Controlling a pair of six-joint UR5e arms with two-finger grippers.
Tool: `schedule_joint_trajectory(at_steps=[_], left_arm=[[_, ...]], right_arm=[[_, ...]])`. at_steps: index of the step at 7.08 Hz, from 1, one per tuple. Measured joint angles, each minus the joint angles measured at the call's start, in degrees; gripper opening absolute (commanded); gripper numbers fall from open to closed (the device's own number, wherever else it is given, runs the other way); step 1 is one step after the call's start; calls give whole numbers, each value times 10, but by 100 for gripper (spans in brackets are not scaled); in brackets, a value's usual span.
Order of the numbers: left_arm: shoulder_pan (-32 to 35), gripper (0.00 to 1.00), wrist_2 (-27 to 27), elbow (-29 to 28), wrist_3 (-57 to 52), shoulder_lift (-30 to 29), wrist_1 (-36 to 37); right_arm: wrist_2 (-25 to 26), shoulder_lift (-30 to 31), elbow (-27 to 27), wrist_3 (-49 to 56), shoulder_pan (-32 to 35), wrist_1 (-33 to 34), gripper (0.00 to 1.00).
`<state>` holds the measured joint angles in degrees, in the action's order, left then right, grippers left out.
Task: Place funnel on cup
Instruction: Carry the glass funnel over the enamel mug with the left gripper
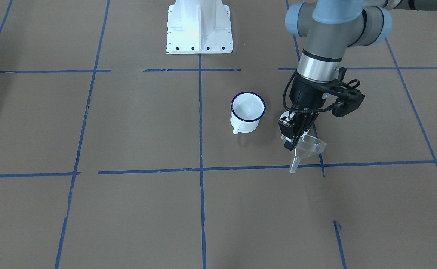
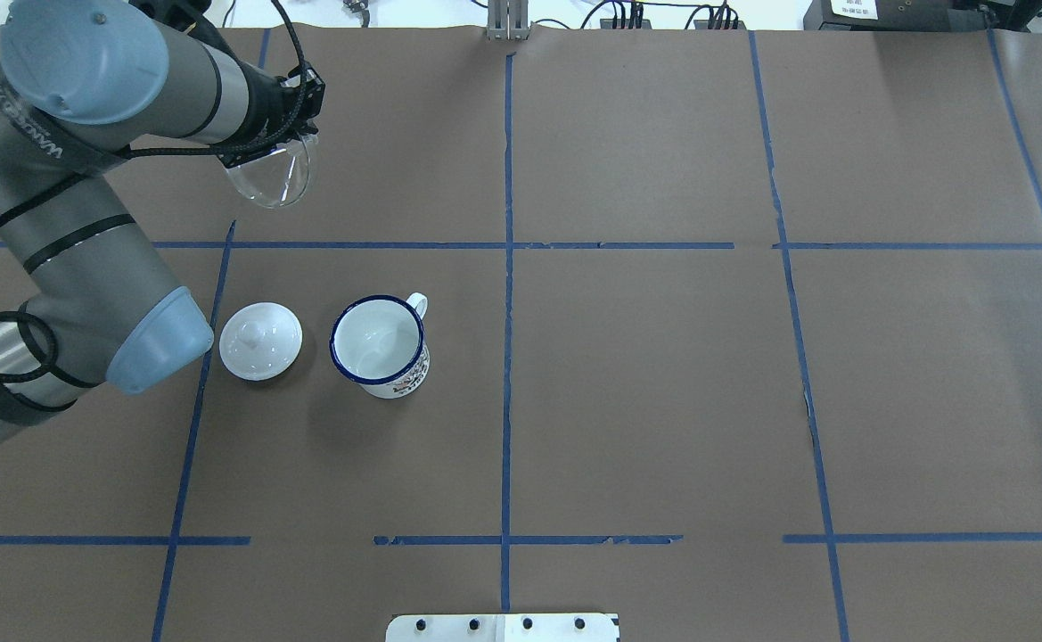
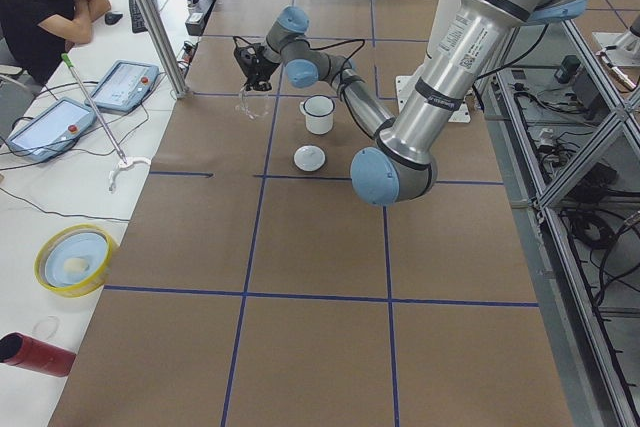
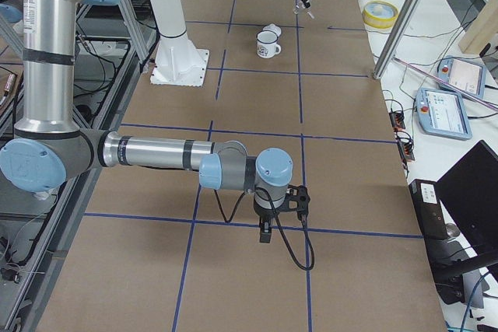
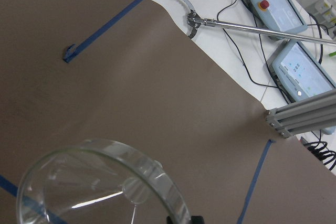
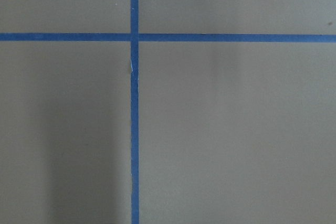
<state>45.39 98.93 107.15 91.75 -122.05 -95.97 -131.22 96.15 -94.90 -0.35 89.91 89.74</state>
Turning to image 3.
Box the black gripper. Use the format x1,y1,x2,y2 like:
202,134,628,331
243,45,281,92

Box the clear glass funnel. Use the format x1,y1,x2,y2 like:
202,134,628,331
235,87,272,120

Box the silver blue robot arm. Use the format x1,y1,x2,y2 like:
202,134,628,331
234,0,587,206

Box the white enamel mug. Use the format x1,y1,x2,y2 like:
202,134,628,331
299,95,335,135

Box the far teach pendant tablet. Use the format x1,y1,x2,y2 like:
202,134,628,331
91,60,160,114

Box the teach pendant tablet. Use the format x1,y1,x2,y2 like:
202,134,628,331
91,60,160,114
6,97,97,163

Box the black keyboard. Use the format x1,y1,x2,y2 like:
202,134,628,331
128,0,158,34

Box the reacher grabber stick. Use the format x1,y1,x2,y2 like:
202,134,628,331
61,53,152,193

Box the black computer mouse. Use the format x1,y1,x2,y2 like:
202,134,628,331
104,11,123,26

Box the near teach pendant tablet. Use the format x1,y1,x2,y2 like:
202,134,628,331
6,97,97,163

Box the man in black shirt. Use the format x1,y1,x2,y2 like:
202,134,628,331
1,0,111,85

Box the light blue plate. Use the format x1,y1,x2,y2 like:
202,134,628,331
44,232,108,288

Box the yellow rimmed bowl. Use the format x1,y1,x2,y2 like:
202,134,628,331
34,224,118,298

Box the black power adapter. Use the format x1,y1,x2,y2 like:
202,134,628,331
554,54,581,85

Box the red cylinder tube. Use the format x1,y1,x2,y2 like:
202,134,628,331
1,332,76,377

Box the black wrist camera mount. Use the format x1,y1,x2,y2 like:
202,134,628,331
232,36,262,80

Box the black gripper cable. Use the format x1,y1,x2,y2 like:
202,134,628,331
304,38,367,98

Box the aluminium frame post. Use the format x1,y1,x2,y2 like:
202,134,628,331
136,0,189,99

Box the aluminium frame rail structure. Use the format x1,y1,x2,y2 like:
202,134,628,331
479,21,639,426

